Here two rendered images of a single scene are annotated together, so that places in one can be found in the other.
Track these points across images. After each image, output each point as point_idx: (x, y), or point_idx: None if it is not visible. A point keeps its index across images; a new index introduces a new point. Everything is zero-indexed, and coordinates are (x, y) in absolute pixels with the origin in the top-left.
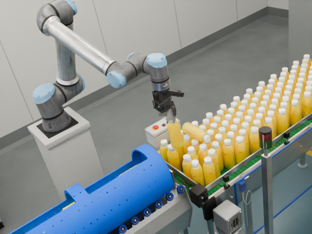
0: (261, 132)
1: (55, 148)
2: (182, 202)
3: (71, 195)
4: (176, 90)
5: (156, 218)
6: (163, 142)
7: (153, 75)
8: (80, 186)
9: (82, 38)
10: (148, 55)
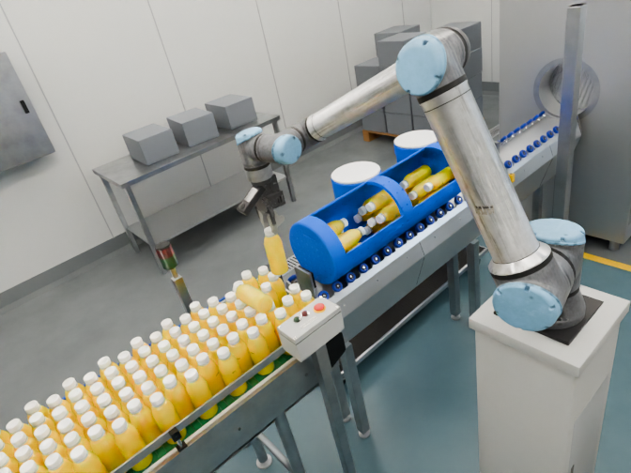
0: (168, 241)
1: None
2: None
3: (383, 175)
4: (245, 206)
5: None
6: (305, 290)
7: None
8: (377, 182)
9: (358, 87)
10: (257, 129)
